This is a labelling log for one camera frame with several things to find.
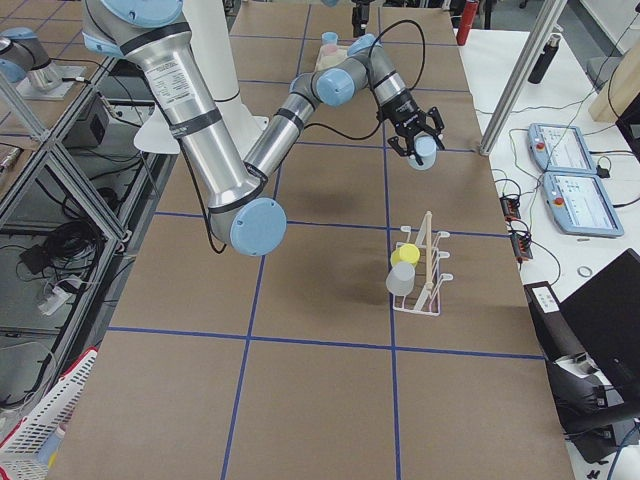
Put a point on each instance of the grey plastic cup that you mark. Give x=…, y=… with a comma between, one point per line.
x=400, y=279

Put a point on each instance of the cream plastic tray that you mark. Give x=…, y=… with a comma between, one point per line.
x=330, y=60

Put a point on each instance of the white plastic basket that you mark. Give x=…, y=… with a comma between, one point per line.
x=30, y=450

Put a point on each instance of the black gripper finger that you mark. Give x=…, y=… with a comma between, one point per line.
x=435, y=129
x=403, y=151

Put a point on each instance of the lower teach pendant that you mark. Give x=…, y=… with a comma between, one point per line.
x=579, y=205

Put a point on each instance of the red cylinder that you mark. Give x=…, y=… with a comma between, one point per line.
x=466, y=21

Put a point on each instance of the light blue plastic cup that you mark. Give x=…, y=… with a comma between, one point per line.
x=424, y=155

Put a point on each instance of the upper teach pendant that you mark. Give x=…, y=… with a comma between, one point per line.
x=559, y=148

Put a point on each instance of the black bottle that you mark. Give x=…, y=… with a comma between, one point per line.
x=545, y=58

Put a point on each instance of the yellow plastic cup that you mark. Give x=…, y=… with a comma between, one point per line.
x=407, y=252

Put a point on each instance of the black laptop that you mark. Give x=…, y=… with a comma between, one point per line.
x=604, y=315

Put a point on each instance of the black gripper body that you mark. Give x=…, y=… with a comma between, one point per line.
x=358, y=14
x=404, y=116

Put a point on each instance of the pink plastic cup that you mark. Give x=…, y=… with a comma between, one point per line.
x=329, y=49

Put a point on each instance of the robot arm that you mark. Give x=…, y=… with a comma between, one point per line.
x=156, y=36

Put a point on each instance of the teach pendant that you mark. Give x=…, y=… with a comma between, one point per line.
x=559, y=148
x=579, y=205

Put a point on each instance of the white wire cup rack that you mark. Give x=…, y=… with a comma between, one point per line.
x=425, y=299

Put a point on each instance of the grey aluminium frame post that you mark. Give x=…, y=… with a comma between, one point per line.
x=546, y=20

